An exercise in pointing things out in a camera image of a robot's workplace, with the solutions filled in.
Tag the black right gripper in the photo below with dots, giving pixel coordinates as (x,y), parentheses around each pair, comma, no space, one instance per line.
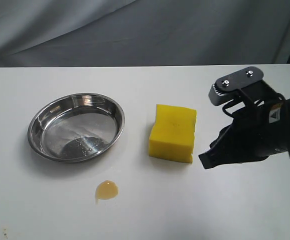
(253,136)

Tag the amber liquid spill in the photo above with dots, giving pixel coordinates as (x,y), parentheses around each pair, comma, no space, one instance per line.
(106,190)

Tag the yellow sponge block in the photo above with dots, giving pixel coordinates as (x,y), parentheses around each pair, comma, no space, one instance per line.
(172,136)

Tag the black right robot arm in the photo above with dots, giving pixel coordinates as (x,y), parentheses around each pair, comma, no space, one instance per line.
(253,136)

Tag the round stainless steel dish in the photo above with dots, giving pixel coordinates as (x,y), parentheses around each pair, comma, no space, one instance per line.
(76,128)

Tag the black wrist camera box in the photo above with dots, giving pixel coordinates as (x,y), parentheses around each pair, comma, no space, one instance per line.
(245,85)

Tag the grey backdrop cloth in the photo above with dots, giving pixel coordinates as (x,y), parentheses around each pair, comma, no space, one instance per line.
(119,33)

